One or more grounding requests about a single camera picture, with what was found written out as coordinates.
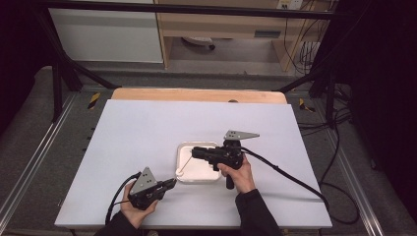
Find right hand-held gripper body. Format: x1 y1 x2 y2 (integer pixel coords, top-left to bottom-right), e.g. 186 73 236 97
209 130 261 191

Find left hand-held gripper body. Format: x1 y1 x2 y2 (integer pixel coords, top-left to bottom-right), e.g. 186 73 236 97
127 166 169 211

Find white square tray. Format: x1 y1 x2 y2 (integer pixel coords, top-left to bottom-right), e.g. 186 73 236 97
175 141 223 184

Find thin wooden skewer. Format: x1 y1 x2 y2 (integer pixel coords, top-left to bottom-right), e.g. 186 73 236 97
179 155 195 173

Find person's right hand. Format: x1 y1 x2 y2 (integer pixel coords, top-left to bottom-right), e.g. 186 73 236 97
216 153 257 195

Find person's left hand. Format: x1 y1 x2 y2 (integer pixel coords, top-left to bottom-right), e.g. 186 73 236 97
120 190 160 230

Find wooden table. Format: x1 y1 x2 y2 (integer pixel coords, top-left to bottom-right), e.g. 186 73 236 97
111 87 288 105

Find white board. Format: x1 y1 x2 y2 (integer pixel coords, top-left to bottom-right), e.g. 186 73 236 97
54 99 333 230

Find yellow black tape marker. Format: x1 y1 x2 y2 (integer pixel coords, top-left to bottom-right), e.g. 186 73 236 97
87 91 101 111
298 97 317 114

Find office chair base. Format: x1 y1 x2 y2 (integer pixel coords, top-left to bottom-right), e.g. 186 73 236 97
181 36 217 51

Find light wooden desk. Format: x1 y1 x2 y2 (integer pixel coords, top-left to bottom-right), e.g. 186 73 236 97
153 0 338 73

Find white cabinet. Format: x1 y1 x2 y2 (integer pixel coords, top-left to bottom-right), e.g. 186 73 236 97
48 0 164 64

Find white power outlet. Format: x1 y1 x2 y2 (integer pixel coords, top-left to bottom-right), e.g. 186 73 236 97
276 0 305 11

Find black curtain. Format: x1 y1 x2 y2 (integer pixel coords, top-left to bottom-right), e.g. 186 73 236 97
333 0 417 224
0 0 53 136

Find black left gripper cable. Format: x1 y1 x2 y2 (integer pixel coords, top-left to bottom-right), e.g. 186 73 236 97
104 171 143 226

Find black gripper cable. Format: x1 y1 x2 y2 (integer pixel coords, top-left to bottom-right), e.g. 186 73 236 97
104 171 143 226
240 146 361 226

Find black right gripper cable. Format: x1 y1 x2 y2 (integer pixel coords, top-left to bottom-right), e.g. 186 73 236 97
240 146 361 226

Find aluminium rail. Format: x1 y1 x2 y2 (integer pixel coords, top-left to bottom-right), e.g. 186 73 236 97
323 127 386 236
0 92 81 217

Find black floor cables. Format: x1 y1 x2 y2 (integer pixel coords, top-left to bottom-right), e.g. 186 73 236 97
296 83 354 138

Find hanging black cables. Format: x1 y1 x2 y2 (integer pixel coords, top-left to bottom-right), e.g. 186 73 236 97
282 0 332 77

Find black metal frame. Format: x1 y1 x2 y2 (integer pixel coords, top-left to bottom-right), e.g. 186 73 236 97
32 0 348 130

